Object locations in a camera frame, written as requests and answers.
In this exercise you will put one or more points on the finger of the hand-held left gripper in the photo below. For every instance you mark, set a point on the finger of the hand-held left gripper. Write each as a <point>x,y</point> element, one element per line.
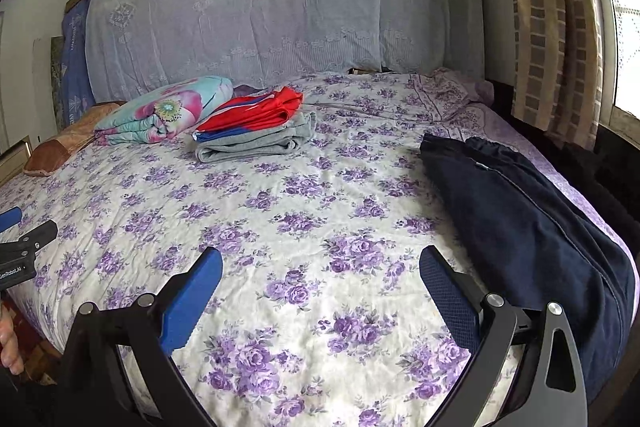
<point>40,234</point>
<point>9,218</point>

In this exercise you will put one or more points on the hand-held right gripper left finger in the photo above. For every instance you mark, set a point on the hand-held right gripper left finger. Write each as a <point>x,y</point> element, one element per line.
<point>200,287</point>

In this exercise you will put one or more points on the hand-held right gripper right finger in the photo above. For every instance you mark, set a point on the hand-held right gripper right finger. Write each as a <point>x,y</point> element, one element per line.
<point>445,292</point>

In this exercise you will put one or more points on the navy blue pants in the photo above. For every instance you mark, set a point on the navy blue pants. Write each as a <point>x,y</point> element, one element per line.
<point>525,217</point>

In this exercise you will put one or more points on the red pants with blue stripes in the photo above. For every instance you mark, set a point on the red pants with blue stripes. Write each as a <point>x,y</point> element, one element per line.
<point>250,112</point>

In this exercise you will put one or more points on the grey pants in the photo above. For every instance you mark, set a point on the grey pants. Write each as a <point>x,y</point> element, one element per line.
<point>260,147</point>

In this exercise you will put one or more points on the person's left hand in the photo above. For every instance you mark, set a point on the person's left hand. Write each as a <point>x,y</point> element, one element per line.
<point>9,342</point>

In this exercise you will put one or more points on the brown pillow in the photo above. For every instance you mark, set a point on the brown pillow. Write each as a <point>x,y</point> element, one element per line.
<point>65,142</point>

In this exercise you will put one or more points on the purple floral bed sheet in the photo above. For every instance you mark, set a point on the purple floral bed sheet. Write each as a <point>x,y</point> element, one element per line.
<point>300,232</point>

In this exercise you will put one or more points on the blue folded bedding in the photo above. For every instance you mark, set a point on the blue folded bedding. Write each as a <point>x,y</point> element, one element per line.
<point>77,72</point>

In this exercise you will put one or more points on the teal pink floral quilt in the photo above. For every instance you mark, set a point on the teal pink floral quilt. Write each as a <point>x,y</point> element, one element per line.
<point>165,112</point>

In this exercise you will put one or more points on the purple floral pillow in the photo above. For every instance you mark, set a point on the purple floral pillow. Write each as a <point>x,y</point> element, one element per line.
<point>450,89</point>

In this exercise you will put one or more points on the white lace cover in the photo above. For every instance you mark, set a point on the white lace cover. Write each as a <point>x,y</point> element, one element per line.
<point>280,17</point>

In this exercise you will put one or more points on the beige checked curtain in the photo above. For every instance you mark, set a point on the beige checked curtain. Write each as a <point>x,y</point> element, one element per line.
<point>555,17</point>

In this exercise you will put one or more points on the bright daylight window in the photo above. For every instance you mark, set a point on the bright daylight window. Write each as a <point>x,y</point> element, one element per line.
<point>627,47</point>

